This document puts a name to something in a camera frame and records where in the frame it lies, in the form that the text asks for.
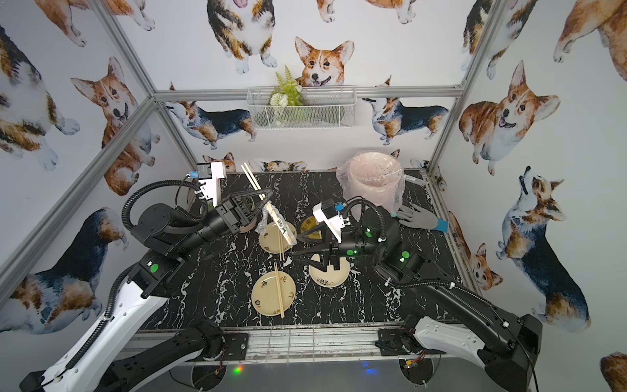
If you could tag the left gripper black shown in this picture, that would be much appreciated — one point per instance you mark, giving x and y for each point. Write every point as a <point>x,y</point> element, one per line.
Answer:
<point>236,211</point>

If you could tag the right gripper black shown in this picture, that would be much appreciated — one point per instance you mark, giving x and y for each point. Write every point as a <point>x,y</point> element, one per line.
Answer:
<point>322,265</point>

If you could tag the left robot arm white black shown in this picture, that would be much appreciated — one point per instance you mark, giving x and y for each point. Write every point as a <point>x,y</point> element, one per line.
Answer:
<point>170,235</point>

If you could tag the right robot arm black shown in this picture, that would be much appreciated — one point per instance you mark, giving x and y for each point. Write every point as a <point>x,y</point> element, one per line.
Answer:
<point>504,345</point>

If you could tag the yellow patterned dark-rimmed plate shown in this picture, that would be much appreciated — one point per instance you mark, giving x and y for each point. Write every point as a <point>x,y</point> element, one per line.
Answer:
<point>308,224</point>

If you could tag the cream plate chipped right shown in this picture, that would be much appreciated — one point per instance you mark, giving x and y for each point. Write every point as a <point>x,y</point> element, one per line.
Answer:
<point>331,277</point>

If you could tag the cream plate upper left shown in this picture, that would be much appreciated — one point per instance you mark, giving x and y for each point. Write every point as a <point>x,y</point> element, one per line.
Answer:
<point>269,239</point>

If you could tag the cream plate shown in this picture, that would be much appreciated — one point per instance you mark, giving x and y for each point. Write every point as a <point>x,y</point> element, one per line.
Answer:
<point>269,239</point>
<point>264,298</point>

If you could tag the cream plate front left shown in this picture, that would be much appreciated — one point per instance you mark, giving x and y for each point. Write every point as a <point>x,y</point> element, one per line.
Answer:
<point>264,298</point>

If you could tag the white bin with plastic bag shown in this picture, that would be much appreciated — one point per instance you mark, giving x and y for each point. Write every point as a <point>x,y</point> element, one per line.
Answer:
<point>374,176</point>

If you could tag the grey glove blue cuff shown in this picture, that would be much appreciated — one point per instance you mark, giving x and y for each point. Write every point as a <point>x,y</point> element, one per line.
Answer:
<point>417,217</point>

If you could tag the green fern white flower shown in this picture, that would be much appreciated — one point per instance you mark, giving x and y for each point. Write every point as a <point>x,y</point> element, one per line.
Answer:
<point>286,98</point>

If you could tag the clear wrapper scrap by bin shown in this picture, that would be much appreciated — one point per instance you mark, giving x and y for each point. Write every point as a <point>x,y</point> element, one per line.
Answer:
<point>414,180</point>

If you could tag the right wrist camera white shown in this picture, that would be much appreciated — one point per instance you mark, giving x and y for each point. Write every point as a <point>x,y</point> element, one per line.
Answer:
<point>330,213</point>

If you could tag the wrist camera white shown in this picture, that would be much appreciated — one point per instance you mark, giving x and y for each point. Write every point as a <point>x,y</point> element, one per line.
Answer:
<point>330,213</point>
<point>209,176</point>

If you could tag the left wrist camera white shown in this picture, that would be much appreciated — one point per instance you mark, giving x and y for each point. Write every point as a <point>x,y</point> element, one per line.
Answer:
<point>209,176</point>

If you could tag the white wire wall basket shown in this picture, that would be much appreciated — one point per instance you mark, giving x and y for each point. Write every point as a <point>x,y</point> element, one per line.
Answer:
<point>324,108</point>

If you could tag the aluminium front rail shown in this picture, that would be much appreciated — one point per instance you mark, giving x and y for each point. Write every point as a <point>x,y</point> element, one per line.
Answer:
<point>350,342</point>

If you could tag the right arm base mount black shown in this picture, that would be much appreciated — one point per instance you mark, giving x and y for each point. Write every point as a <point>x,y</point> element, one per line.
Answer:
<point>397,342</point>

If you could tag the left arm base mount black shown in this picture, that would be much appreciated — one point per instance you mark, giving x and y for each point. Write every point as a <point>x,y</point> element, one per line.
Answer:
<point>230,347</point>

